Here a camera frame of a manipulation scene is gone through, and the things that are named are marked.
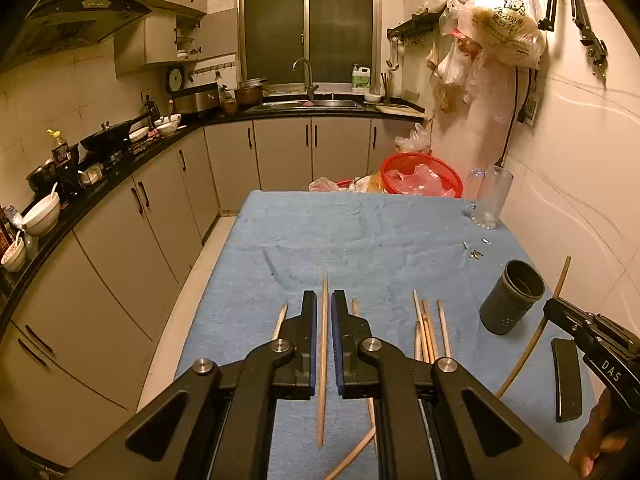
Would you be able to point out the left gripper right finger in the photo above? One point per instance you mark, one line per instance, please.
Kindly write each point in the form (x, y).
(434, 420)

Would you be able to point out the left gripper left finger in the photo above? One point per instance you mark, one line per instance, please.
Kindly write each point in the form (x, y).
(214, 422)

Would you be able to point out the wooden chopstick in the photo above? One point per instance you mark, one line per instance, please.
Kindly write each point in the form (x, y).
(431, 345)
(444, 328)
(280, 319)
(530, 347)
(426, 355)
(352, 455)
(370, 403)
(323, 360)
(417, 342)

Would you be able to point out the black chopstick holder cup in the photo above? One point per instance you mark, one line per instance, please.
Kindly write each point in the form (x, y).
(517, 289)

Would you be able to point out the lower kitchen cabinets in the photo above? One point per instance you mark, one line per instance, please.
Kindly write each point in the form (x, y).
(84, 320)

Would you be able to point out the kitchen window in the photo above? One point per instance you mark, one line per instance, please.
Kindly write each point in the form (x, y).
(333, 34)

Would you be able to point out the person's right hand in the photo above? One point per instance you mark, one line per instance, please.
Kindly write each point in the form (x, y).
(596, 440)

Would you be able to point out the blue towel table cover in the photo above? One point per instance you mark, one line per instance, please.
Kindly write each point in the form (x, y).
(378, 248)

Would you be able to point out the small metal bits on towel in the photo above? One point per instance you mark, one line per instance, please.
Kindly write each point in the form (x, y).
(475, 249)

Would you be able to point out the red plastic basin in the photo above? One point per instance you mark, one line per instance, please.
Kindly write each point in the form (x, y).
(420, 174)

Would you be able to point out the white bowl on counter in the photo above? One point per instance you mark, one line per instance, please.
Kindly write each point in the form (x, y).
(43, 216)

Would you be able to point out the black frying pan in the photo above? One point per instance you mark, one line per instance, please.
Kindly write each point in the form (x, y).
(111, 138)

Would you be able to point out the large hanging plastic bag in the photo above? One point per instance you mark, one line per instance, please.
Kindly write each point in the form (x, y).
(505, 29)

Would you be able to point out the green detergent jug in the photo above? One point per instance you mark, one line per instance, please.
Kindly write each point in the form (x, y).
(361, 79)

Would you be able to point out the sink faucet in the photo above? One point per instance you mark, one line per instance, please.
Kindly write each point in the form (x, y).
(310, 86)

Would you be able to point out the range hood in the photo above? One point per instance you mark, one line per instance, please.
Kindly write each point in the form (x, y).
(54, 26)

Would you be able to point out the black tool hanging on wall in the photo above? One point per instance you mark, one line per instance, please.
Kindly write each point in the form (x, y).
(596, 50)

